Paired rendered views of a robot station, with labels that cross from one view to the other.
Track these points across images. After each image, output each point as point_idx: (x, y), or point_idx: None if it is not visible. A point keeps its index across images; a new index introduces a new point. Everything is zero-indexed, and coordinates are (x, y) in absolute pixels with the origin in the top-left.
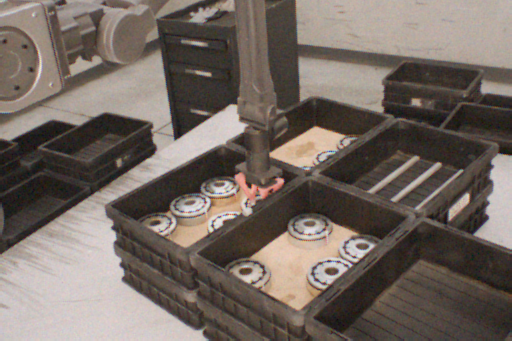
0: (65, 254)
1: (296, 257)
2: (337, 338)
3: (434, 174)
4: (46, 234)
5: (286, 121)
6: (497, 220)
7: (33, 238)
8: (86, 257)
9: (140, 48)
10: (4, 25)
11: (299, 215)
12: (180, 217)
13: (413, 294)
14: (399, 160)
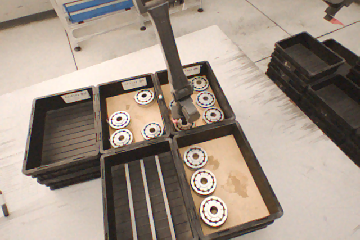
0: (238, 77)
1: (145, 121)
2: (79, 88)
3: (151, 237)
4: (258, 75)
5: (187, 118)
6: None
7: (257, 71)
8: (230, 82)
9: None
10: None
11: (162, 131)
12: None
13: (91, 144)
14: (183, 231)
